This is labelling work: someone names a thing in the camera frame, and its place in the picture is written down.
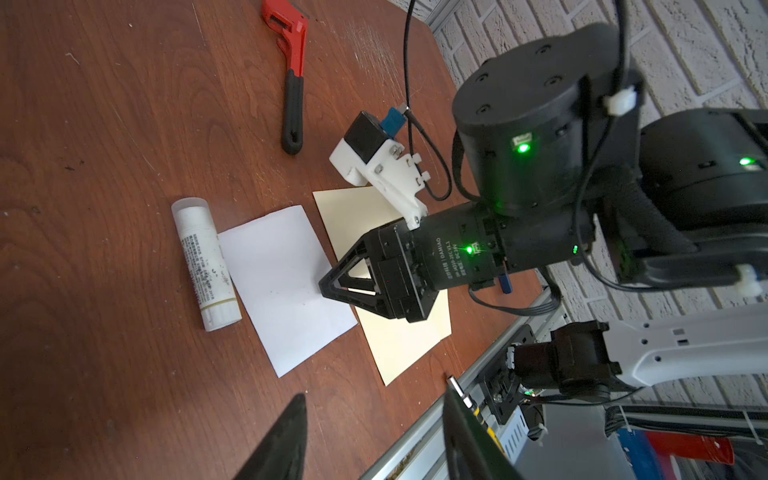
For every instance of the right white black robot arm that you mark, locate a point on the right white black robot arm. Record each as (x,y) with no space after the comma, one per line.
(552,134)

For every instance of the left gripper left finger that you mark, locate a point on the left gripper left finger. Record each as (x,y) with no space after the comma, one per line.
(281,453)

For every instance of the white glue stick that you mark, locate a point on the white glue stick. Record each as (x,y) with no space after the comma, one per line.
(209,273)

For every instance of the white letter with blue border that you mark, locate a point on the white letter with blue border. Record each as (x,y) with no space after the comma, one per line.
(276,263)

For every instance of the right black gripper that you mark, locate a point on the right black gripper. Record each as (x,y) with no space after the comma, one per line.
(461,246)

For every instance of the cream yellow envelope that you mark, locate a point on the cream yellow envelope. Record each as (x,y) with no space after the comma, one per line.
(401,324)

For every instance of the red black pipe wrench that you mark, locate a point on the red black pipe wrench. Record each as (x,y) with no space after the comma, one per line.
(292,28)

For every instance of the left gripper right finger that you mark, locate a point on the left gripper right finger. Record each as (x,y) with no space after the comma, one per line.
(470,452)

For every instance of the black yellow screwdriver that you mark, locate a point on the black yellow screwdriver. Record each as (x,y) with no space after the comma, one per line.
(474,407)

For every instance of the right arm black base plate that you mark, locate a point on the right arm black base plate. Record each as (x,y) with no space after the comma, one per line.
(499,384)

